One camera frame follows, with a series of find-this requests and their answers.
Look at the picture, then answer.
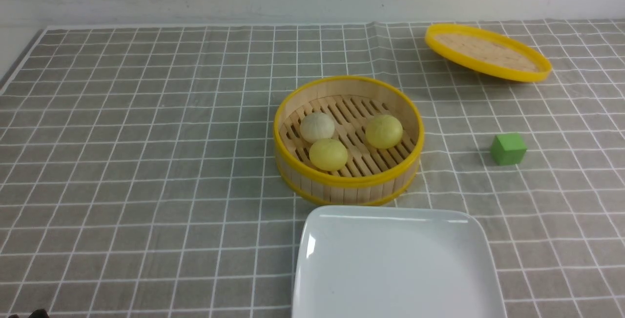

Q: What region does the white steamed bun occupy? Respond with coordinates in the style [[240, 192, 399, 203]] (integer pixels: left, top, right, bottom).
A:
[[300, 112, 335, 144]]

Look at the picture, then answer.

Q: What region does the yellow steamed bun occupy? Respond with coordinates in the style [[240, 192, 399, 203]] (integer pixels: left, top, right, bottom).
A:
[[309, 138, 349, 172], [365, 115, 403, 149]]

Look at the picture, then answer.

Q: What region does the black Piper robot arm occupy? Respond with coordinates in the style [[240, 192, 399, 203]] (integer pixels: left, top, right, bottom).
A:
[[9, 309, 50, 318]]

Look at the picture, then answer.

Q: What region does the white square plate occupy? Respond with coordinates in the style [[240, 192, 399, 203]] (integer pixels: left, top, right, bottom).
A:
[[291, 205, 507, 318]]

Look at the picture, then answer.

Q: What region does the bamboo steamer basket yellow rim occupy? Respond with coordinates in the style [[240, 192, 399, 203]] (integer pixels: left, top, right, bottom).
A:
[[272, 76, 425, 205]]

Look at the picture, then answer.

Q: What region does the grey checkered tablecloth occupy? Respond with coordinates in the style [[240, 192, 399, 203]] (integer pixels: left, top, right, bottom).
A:
[[0, 19, 625, 318]]

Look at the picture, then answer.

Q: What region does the green cube block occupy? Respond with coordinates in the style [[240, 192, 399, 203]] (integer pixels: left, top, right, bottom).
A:
[[490, 132, 527, 165]]

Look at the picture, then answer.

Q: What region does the yellow rimmed steamer lid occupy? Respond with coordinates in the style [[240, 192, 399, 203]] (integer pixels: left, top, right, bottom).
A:
[[424, 23, 553, 83]]

